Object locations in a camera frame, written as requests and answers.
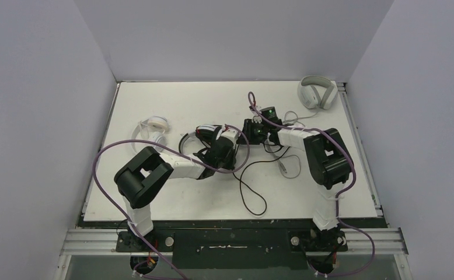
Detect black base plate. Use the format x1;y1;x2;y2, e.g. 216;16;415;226
63;218;387;274

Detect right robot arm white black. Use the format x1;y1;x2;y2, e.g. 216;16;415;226
238;106;354;250

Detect grey white over-ear headphones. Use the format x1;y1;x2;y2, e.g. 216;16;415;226
283;75;338;127

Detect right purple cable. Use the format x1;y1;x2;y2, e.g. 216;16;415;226
247;91;376;278

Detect white wired headphones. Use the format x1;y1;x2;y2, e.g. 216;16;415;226
131;115;170;146

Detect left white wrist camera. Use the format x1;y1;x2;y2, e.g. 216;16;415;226
220;128;240;143

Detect aluminium rail frame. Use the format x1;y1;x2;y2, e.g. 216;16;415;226
62;81;412;279

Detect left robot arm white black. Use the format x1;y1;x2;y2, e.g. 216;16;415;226
114;136;235;251

